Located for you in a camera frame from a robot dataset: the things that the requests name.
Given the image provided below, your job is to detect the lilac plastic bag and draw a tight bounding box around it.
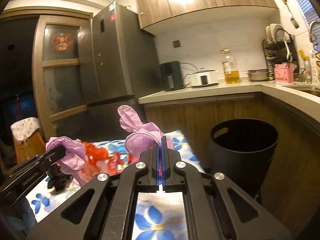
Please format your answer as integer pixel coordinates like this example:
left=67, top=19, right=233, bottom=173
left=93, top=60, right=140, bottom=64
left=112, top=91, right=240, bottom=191
left=118, top=105, right=165, bottom=163
left=46, top=136, right=86, bottom=187

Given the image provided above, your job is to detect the black trash bin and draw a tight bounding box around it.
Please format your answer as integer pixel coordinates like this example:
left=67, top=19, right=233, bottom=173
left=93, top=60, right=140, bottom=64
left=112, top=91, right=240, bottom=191
left=209, top=118, right=279, bottom=198

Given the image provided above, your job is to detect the black plastic bag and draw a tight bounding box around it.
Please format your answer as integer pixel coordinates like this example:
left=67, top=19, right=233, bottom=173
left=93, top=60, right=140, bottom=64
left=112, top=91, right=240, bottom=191
left=47, top=164, right=73, bottom=191

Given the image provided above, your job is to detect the wooden chair with cover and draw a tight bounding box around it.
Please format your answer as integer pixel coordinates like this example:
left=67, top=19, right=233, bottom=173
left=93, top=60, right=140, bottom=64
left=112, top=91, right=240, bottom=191
left=10, top=117, right=46, bottom=164

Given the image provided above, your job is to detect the red white printed bag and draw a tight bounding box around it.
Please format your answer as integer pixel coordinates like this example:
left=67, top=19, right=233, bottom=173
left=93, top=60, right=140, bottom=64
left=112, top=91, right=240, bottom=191
left=78, top=152, right=139, bottom=182

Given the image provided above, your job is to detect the red orange plastic bag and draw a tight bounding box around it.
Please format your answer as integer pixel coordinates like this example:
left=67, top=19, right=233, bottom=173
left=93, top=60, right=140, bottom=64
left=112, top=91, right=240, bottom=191
left=81, top=141, right=118, bottom=177

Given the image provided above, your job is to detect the wooden base cabinet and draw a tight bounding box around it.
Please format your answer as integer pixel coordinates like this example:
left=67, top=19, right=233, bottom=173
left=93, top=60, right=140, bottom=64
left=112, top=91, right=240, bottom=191
left=144, top=92, right=319, bottom=239

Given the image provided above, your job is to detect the white rice cooker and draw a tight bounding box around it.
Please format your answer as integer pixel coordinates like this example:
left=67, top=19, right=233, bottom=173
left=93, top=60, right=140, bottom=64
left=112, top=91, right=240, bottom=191
left=190, top=68, right=219, bottom=88

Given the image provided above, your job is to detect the cooking oil bottle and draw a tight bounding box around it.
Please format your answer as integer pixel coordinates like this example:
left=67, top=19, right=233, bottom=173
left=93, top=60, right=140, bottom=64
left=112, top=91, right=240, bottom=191
left=220, top=48, right=240, bottom=84

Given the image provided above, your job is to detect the steel pot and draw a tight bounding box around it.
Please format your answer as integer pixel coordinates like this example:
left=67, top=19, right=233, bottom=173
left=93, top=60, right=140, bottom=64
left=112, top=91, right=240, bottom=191
left=247, top=69, right=269, bottom=82

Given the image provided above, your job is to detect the wooden glass door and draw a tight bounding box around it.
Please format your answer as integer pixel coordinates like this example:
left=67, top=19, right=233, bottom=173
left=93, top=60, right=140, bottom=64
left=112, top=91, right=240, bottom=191
left=32, top=15, right=87, bottom=139

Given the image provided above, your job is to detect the black air fryer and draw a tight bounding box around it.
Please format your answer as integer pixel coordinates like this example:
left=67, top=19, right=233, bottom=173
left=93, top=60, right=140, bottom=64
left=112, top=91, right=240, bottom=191
left=159, top=61, right=184, bottom=91

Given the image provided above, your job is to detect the red round door decoration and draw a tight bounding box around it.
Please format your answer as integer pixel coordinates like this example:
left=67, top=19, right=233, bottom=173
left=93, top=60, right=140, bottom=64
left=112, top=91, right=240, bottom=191
left=52, top=33, right=72, bottom=53

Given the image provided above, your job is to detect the dark grey refrigerator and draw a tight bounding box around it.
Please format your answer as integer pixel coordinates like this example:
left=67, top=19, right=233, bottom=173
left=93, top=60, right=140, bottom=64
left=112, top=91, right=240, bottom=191
left=78, top=2, right=162, bottom=142

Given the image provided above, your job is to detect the pink utensil holder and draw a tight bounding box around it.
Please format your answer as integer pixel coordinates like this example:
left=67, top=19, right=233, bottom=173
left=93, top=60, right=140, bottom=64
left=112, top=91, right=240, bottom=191
left=274, top=63, right=296, bottom=85

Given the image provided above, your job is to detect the white ladle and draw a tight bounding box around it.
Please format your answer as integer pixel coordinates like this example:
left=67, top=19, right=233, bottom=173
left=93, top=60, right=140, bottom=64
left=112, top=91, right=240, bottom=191
left=284, top=40, right=292, bottom=64

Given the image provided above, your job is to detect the black dish rack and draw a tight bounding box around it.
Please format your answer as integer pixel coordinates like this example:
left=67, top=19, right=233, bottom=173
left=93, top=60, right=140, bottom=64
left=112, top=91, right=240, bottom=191
left=262, top=23, right=300, bottom=80

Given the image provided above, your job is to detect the hanging spatula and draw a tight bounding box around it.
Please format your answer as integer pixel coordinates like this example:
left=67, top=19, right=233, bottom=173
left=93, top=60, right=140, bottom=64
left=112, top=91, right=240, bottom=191
left=282, top=0, right=299, bottom=29

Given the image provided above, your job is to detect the wall socket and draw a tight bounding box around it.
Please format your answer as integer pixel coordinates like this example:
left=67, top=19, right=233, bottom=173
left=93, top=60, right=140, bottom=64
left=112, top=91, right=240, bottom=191
left=172, top=40, right=181, bottom=48

